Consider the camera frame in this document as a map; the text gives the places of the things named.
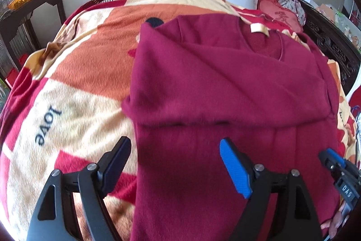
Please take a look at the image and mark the red box on floor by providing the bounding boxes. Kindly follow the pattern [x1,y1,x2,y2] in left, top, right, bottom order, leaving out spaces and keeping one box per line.
[5,53,29,89]

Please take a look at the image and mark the orange red patterned blanket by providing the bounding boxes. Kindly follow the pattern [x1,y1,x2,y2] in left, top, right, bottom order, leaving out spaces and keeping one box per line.
[0,0,357,241]

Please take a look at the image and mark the dark wooden side table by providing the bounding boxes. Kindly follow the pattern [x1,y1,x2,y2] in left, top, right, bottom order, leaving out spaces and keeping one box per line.
[1,0,67,71]

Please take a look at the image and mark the person's right hand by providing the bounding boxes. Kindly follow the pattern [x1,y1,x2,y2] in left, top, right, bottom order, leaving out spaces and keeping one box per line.
[321,201,351,239]

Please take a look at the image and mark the maroon fleece sweatshirt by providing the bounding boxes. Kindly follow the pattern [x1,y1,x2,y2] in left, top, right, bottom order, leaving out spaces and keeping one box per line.
[122,14,340,240]

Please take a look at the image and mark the white embroidered garment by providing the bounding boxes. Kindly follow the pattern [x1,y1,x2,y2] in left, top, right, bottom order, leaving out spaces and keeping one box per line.
[346,70,360,165]

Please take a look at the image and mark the dark carved wooden headboard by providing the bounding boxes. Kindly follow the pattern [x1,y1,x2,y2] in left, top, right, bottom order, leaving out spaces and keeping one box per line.
[299,0,360,94]

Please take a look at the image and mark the right red heart pillow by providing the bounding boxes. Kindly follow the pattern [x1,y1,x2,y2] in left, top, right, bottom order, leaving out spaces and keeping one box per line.
[258,0,303,32]

